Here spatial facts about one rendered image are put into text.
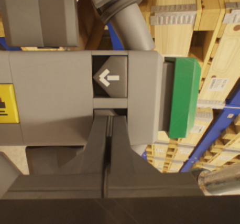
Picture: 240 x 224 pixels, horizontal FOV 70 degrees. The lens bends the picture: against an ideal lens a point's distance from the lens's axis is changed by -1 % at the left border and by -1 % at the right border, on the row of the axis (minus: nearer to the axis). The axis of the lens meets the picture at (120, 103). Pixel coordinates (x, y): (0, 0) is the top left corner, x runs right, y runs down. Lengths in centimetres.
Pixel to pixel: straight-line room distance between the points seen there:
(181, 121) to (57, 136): 12
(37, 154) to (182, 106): 15
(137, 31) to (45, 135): 13
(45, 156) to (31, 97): 6
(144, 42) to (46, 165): 16
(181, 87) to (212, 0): 90
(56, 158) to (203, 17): 90
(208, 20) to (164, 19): 21
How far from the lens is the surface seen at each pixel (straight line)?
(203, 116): 179
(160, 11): 97
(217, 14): 99
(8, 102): 18
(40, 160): 20
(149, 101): 16
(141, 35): 17
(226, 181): 99
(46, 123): 18
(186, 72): 17
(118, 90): 15
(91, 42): 219
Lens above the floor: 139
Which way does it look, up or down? 14 degrees down
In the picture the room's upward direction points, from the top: 94 degrees clockwise
